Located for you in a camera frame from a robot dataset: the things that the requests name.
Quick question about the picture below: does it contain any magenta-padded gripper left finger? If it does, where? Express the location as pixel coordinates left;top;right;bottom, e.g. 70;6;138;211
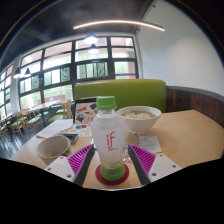
44;143;96;187

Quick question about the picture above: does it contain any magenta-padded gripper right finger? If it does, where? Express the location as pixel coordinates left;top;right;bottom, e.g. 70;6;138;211
127;143;183;186

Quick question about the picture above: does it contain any clear green-capped drink bottle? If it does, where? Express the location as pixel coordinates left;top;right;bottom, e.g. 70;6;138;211
90;95;127;182

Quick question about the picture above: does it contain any small white receipt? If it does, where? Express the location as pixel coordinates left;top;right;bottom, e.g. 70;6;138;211
138;135;163;154

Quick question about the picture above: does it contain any clear plastic wrapper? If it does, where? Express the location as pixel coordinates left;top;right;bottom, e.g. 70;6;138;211
123;146;133;164

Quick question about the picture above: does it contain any flat round red coaster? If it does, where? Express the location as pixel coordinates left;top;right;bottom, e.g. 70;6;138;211
94;162;130;186

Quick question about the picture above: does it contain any beige swirl-patterned cup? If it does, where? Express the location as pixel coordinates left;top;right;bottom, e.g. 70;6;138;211
36;134;72;166

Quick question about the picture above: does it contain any printed picture menu sheet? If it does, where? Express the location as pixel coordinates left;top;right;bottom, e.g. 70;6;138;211
68;123;96;138

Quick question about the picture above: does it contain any white ceramic bowl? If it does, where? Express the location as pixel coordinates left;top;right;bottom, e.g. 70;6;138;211
117;105;163;136

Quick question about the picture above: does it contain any white paper sheet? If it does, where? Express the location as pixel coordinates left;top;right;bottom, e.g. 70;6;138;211
35;119;74;139

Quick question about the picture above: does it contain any black-framed picture menu stand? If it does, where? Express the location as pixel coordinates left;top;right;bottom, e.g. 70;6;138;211
72;97;99;126

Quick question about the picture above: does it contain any wooden background table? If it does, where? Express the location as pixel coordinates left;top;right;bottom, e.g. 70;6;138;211
31;99;64;113

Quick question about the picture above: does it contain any group of wooden chairs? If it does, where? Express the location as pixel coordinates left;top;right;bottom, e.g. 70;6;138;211
0;99;74;138

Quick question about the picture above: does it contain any green upholstered bench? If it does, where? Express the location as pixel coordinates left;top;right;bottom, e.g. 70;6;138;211
73;79;168;114

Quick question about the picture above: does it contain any group of pendant lamps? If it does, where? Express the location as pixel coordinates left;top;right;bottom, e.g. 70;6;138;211
13;31;101;79

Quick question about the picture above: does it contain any long curved ceiling light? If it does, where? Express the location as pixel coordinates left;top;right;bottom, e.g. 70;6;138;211
73;19;166;33

